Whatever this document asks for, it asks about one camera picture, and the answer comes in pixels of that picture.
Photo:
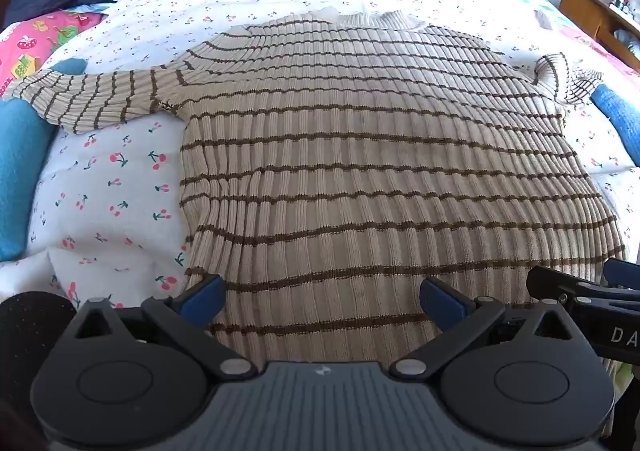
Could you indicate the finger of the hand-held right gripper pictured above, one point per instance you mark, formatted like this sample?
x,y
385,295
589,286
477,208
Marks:
x,y
555,283
622,273

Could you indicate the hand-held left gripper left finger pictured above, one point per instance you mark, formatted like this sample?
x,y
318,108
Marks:
x,y
206,295

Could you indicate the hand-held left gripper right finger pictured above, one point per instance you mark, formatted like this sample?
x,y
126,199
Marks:
x,y
441,300

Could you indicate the beige brown-striped knit sweater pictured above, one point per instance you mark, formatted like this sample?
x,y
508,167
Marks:
x,y
360,166

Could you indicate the white cherry-print blanket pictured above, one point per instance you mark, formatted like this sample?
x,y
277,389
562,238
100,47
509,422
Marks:
x,y
120,191

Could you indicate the blue knit garment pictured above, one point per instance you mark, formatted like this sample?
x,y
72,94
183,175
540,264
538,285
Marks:
x,y
620,116
20,171

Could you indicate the white cloth in desk shelf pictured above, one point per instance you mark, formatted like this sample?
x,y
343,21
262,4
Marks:
x,y
629,38

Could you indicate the wooden desk with shelf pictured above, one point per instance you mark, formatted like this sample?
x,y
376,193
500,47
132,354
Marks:
x,y
590,13

